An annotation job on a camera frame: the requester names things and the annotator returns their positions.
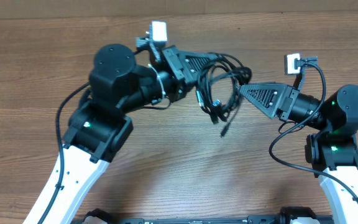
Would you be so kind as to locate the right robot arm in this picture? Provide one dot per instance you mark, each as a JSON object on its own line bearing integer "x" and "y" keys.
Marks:
{"x": 333, "y": 150}

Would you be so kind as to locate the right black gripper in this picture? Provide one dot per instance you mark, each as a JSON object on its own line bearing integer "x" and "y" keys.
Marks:
{"x": 272, "y": 95}

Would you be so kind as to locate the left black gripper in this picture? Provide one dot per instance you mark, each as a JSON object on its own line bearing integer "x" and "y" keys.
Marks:
{"x": 181, "y": 81}

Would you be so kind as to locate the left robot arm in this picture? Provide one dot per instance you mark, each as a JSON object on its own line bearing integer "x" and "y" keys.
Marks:
{"x": 100, "y": 125}

